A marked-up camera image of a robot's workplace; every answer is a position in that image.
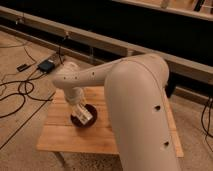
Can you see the small black device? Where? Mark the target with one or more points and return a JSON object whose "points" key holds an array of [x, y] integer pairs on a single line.
{"points": [[23, 67]]}

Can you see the wooden table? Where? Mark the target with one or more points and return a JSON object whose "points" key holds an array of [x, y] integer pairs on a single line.
{"points": [[90, 136]]}

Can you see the purple ceramic bowl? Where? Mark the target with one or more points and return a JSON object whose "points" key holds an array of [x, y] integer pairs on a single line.
{"points": [[93, 111]]}

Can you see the long wooden beam rail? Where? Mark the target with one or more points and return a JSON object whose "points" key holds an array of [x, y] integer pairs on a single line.
{"points": [[177, 64]]}

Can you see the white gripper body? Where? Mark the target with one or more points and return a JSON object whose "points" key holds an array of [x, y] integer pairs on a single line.
{"points": [[80, 115]]}

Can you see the black power adapter box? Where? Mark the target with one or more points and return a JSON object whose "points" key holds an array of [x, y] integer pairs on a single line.
{"points": [[46, 66]]}

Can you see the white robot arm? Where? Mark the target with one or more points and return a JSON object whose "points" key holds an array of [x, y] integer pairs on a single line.
{"points": [[134, 89]]}

